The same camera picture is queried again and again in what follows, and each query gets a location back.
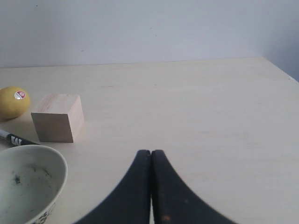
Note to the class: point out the white ceramic bowl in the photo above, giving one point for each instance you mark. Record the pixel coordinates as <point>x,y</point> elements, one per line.
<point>32,178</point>

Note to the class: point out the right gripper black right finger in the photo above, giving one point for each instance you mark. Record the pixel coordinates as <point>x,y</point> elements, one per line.
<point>173,201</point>

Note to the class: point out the black marker pen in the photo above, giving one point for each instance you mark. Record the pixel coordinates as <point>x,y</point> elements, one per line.
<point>14,139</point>

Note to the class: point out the light wooden cube block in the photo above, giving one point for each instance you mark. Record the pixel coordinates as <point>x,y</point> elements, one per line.
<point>58,118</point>

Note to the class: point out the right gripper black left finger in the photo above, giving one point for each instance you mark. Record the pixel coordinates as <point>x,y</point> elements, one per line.
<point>129,202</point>

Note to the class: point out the yellow lemon with sticker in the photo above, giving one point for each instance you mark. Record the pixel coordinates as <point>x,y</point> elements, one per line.
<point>14,101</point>

